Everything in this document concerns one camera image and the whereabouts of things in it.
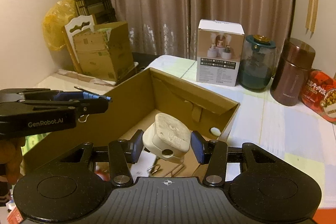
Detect person's left hand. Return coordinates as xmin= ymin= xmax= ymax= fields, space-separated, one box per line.
xmin=1 ymin=137 xmax=26 ymax=184

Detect red toy figure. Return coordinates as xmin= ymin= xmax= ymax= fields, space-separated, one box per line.
xmin=95 ymin=170 xmax=110 ymax=181

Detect open cardboard box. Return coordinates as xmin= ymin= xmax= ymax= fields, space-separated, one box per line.
xmin=23 ymin=68 xmax=240 ymax=173

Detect stacked cardboard boxes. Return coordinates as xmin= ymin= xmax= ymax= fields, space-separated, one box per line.
xmin=73 ymin=21 xmax=135 ymax=82

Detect blue checked tablecloth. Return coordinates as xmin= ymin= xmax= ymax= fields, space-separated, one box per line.
xmin=146 ymin=54 xmax=336 ymax=210

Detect white carved wooden board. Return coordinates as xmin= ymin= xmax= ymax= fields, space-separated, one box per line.
xmin=62 ymin=15 xmax=95 ymax=73

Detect yellow plastic bag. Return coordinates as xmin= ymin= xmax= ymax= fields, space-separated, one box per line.
xmin=42 ymin=0 xmax=77 ymax=51

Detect blue binder clip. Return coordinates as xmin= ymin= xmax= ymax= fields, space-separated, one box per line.
xmin=147 ymin=164 xmax=161 ymax=176

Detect red oval food package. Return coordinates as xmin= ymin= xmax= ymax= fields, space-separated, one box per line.
xmin=301 ymin=70 xmax=336 ymax=124

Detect dark green glass jar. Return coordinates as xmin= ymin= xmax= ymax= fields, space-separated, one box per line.
xmin=238 ymin=35 xmax=276 ymax=92

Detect brown thermos container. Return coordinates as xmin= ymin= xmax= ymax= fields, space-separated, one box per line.
xmin=270 ymin=38 xmax=315 ymax=106

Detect white humidifier product box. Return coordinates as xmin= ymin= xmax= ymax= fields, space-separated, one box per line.
xmin=197 ymin=19 xmax=245 ymax=87

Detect wooden sticks on wall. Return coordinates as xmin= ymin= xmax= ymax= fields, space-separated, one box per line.
xmin=305 ymin=0 xmax=319 ymax=37

